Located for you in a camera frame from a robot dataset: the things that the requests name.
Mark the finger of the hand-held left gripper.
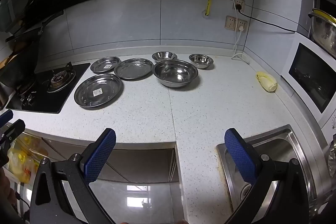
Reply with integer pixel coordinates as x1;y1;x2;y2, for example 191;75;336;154
0;119;26;165
0;110;14;126

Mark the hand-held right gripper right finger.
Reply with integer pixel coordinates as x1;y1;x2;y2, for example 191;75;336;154
224;128;315;224

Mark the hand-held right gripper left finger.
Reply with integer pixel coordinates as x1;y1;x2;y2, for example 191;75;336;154
30;128;117;224

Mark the large labelled steel plate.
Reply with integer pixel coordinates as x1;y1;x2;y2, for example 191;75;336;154
74;73;124;108

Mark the small labelled steel plate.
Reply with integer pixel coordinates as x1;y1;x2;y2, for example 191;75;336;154
90;56;122;74

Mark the plain steel plate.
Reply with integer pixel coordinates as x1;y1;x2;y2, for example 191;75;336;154
114;58;154;80

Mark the small deep steel bowl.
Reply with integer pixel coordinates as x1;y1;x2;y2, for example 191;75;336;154
188;54;214;69

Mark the large steel bowl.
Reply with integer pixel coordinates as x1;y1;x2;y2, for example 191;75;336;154
153;59;199;88

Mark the shallow steel bowl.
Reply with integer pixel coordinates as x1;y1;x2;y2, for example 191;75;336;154
152;51;178;62

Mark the yellow plastic bag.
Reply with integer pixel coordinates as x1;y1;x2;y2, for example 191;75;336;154
7;135;49;184

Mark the grey cabinet front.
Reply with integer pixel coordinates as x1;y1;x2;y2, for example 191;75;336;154
42;138;180;183

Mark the black glass gas stove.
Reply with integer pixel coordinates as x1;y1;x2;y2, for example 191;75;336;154
6;63;91;114

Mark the stainless steel sink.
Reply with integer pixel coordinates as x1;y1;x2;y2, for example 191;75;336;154
216;124;328;224

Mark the black wok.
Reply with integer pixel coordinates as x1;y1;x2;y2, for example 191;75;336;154
0;10;65;88

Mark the napa cabbage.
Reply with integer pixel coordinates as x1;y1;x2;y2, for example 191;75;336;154
256;71;278;93

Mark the white microwave oven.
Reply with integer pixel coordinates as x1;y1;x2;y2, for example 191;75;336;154
280;32;336;135

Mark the steel pot with yellow rim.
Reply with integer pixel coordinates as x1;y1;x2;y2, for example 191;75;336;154
308;8;336;59

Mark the white framed window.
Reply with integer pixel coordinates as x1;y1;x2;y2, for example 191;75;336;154
314;0;336;17

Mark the thin black cable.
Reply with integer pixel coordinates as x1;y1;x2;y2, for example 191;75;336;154
15;191;30;214

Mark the white power cable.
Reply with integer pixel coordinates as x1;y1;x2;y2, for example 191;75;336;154
231;25;250;64

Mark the black power cable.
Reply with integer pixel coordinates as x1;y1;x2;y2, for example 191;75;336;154
235;4;300;33

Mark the yellow gas hose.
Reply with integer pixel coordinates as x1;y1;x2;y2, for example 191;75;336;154
205;0;214;17

